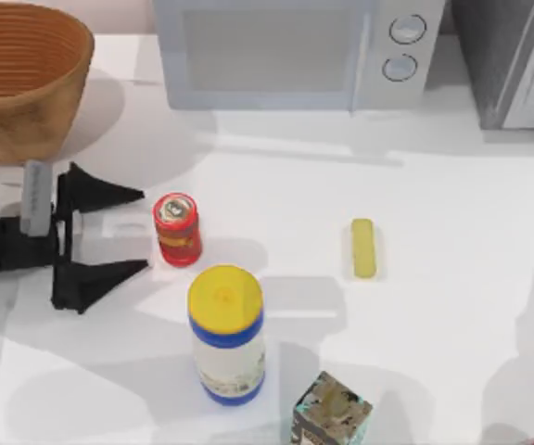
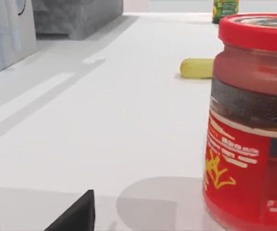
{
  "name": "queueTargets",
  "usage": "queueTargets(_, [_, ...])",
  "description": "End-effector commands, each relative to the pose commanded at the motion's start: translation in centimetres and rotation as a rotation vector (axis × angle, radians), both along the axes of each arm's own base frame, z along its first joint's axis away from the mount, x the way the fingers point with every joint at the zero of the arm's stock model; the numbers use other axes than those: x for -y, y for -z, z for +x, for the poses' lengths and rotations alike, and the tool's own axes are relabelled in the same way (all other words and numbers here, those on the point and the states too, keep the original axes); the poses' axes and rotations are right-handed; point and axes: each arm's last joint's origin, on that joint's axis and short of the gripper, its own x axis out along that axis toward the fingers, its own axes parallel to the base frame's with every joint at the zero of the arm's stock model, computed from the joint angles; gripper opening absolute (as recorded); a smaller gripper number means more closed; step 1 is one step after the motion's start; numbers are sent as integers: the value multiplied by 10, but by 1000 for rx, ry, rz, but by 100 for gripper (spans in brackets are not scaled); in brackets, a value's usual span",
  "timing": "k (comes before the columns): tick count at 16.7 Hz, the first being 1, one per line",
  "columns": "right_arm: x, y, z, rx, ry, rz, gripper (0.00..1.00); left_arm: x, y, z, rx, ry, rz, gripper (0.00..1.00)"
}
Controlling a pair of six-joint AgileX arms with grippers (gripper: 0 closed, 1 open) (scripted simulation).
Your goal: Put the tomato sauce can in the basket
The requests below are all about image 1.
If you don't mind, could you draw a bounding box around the red can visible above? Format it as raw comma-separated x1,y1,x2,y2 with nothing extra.
152,191,203,269

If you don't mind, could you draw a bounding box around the brown woven basket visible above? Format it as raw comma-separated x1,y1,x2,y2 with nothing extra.
0,0,95,166

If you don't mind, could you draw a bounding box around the white bottle with yellow lid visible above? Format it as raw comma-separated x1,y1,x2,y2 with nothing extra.
186,264,267,407

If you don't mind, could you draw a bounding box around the microwave oven door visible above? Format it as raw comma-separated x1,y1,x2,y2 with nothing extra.
152,0,371,113

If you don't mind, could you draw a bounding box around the flat yellow bar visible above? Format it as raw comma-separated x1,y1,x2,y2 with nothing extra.
350,217,380,281

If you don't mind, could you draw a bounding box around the teal patterned carton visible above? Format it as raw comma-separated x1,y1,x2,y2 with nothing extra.
289,371,374,445

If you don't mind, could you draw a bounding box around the round microwave knob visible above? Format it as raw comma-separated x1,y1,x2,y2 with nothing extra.
381,52,420,83
388,13,428,45

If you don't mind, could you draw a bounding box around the pale microwave oven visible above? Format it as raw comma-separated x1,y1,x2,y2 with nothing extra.
150,0,447,115

